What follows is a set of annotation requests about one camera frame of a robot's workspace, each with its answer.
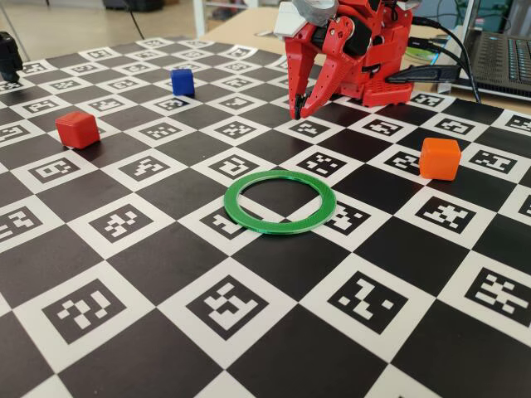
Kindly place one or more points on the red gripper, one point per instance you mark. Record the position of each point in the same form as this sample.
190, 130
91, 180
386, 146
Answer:
320, 53

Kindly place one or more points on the red cube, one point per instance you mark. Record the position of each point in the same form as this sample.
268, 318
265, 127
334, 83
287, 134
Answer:
78, 129

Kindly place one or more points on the blue cube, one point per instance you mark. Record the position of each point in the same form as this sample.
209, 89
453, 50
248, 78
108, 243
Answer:
182, 83

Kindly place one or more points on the white table leg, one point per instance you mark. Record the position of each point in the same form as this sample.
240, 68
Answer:
199, 16

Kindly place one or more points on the dark laptop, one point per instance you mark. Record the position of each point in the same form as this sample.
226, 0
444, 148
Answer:
498, 58

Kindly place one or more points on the black white marker checkerboard mat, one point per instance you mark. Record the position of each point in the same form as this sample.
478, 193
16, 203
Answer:
269, 273

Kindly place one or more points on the orange cube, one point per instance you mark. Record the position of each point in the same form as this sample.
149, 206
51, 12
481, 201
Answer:
439, 159

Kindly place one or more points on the red robot arm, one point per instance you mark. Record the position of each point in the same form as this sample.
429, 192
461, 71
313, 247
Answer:
394, 45

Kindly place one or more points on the green round object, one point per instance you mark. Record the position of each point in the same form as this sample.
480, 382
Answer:
418, 53

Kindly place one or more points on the black clamp device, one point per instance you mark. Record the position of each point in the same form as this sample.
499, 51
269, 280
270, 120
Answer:
8, 54

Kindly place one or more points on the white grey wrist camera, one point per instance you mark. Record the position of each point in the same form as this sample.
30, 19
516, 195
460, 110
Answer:
290, 22

